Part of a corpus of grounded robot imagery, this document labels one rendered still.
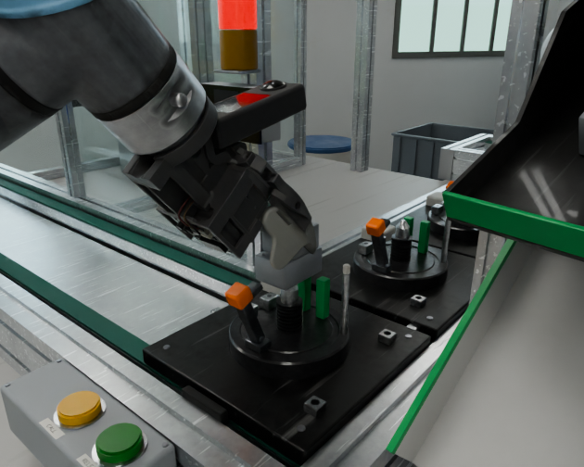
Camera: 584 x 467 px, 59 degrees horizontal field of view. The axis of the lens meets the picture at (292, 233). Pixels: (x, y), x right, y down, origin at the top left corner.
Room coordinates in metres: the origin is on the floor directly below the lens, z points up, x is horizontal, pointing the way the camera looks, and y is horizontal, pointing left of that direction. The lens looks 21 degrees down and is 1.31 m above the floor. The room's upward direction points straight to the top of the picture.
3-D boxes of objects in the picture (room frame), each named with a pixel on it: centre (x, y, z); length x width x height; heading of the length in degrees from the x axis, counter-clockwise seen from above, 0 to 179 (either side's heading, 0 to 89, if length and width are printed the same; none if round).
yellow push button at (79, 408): (0.41, 0.21, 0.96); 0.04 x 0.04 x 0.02
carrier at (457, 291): (0.71, -0.16, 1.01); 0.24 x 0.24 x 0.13; 50
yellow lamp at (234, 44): (0.73, 0.07, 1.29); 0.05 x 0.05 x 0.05
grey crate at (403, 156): (2.48, -0.86, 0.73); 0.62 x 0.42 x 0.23; 50
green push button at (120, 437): (0.36, 0.15, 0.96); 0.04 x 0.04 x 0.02
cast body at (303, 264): (0.52, 0.00, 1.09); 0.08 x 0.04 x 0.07; 139
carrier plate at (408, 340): (0.51, 0.00, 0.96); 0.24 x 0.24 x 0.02; 50
